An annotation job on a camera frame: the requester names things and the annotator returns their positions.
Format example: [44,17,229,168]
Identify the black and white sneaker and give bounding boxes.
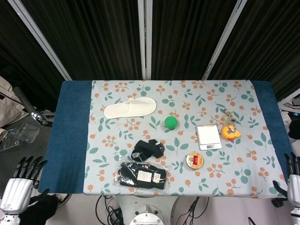
[57,193,72,207]

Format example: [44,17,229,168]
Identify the yellow duck toy keychain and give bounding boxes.
[221,109,241,142]

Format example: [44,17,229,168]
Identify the black gloves in plastic bag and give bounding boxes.
[113,161,169,191]

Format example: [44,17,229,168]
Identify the white metal frame bar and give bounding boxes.
[277,93,300,105]

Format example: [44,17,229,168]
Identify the clear plastic packaging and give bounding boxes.
[0,123,40,151]

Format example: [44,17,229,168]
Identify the round tin with red label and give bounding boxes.
[184,151,205,170]

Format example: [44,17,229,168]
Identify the beige fabric bag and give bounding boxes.
[0,75,30,129]

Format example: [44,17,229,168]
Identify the white slipper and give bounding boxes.
[104,97,157,119]

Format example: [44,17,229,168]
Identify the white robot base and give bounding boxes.
[116,194,181,225]

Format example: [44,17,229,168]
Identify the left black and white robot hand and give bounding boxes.
[0,156,51,215]

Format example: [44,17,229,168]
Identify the black pleated curtain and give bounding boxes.
[21,0,143,82]
[0,0,65,113]
[210,0,300,102]
[151,0,235,81]

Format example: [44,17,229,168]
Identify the black trouser leg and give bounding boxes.
[22,189,60,225]

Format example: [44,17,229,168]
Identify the black handle with chrome joint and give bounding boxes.
[13,86,54,128]

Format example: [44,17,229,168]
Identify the silver digital scale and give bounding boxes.
[196,125,223,151]

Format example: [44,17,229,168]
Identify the green ball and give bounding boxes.
[164,116,179,130]

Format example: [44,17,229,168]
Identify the floral patterned tablecloth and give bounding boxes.
[83,79,289,196]

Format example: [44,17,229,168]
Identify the white metal frame post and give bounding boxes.
[137,0,153,80]
[202,0,248,81]
[8,0,72,81]

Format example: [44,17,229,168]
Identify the black strap with buckle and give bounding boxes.
[131,139,165,162]

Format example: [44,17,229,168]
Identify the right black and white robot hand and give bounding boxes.
[271,152,300,210]

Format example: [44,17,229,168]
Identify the black cable bundle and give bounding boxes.
[95,195,125,225]
[175,196,210,225]

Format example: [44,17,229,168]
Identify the blue table cover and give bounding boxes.
[37,80,293,195]

